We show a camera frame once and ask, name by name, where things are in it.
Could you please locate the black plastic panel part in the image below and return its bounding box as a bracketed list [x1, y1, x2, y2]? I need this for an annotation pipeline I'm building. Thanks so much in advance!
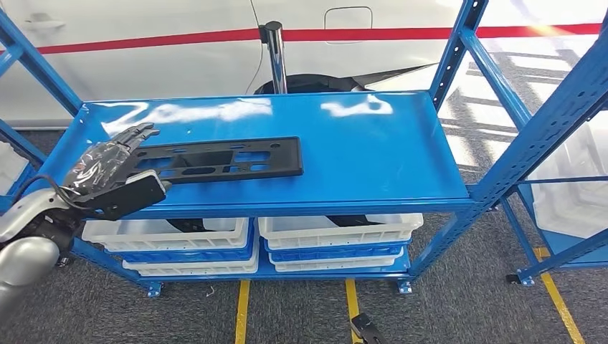
[124, 136, 305, 185]

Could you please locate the chrome stanchion post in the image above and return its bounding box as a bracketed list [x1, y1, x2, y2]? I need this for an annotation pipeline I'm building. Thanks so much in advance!
[258, 21, 289, 95]

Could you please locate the white car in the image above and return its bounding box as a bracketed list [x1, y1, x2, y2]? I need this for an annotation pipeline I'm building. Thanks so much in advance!
[0, 0, 608, 129]

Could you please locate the white plastic crate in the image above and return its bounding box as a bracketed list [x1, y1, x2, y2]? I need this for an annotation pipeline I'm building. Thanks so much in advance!
[122, 247, 261, 278]
[268, 249, 404, 273]
[81, 217, 251, 252]
[527, 118, 608, 241]
[0, 140, 29, 196]
[257, 214, 424, 251]

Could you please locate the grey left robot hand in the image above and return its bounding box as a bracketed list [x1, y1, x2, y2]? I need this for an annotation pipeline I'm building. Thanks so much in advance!
[64, 122, 161, 196]

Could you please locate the blue metal shelf rack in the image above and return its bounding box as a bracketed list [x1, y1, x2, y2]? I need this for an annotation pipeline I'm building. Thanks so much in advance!
[498, 85, 608, 287]
[0, 161, 37, 214]
[0, 0, 608, 299]

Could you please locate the black part in crate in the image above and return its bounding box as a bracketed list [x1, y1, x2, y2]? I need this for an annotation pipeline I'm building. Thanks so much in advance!
[166, 218, 212, 234]
[325, 214, 381, 227]

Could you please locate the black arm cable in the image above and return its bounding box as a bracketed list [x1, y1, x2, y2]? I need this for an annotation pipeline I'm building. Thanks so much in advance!
[19, 174, 91, 210]

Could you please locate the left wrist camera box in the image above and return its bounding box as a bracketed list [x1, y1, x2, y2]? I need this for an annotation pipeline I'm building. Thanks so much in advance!
[82, 170, 172, 222]

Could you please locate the red barrier belt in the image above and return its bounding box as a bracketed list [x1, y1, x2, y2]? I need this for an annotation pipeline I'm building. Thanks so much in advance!
[0, 22, 604, 55]

